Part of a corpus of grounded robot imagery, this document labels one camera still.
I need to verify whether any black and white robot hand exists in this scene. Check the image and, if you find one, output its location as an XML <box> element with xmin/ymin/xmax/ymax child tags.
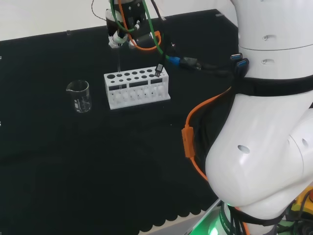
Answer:
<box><xmin>104</xmin><ymin>0</ymin><xmax>157</xmax><ymax>49</ymax></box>

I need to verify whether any clear glass rod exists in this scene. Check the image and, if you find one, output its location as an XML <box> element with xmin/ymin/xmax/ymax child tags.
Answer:
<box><xmin>116</xmin><ymin>45</ymin><xmax>122</xmax><ymax>93</ymax></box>

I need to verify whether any white test tube rack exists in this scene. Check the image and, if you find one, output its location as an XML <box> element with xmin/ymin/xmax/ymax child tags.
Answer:
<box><xmin>103</xmin><ymin>66</ymin><xmax>171</xmax><ymax>110</ymax></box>

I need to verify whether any black usb dongle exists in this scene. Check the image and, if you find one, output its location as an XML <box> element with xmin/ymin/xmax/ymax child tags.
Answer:
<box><xmin>154</xmin><ymin>63</ymin><xmax>165</xmax><ymax>78</ymax></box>

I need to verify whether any clear glass beaker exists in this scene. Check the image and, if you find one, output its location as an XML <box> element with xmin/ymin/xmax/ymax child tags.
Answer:
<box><xmin>65</xmin><ymin>80</ymin><xmax>92</xmax><ymax>114</ymax></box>

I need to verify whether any black bench cloth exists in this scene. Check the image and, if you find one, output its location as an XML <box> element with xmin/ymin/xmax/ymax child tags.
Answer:
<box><xmin>0</xmin><ymin>9</ymin><xmax>240</xmax><ymax>235</ymax></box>

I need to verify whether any yellow stop button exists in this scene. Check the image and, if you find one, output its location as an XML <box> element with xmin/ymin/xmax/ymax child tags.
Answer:
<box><xmin>290</xmin><ymin>185</ymin><xmax>313</xmax><ymax>218</ymax></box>

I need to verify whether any green cable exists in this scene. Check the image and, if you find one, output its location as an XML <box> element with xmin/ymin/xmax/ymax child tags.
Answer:
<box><xmin>109</xmin><ymin>0</ymin><xmax>172</xmax><ymax>62</ymax></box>

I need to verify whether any black cable with connectors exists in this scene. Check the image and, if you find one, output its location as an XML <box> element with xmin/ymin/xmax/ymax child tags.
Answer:
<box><xmin>168</xmin><ymin>55</ymin><xmax>237</xmax><ymax>79</ymax></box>

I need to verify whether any orange cable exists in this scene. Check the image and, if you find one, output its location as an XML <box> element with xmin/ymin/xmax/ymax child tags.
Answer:
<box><xmin>118</xmin><ymin>0</ymin><xmax>251</xmax><ymax>235</ymax></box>

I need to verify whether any metal base plate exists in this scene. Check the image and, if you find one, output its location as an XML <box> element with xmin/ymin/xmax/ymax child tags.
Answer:
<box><xmin>189</xmin><ymin>197</ymin><xmax>222</xmax><ymax>235</ymax></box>

